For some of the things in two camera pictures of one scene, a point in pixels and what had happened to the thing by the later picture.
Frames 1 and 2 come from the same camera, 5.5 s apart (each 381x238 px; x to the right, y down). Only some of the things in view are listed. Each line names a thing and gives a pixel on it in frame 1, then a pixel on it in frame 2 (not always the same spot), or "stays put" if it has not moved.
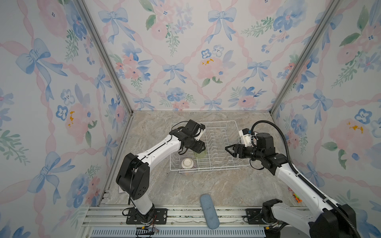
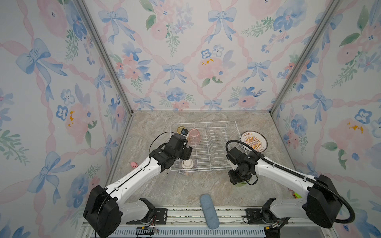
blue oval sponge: [210, 213] stays put
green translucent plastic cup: [200, 155] to [241, 185]
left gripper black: [199, 147] to [187, 152]
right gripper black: [236, 148] to [233, 179]
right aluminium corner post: [307, 50] stays put
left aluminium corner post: [90, 22] stays put
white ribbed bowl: [187, 163] stays put
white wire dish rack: [217, 136] stays put
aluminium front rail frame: [110, 221] stays put
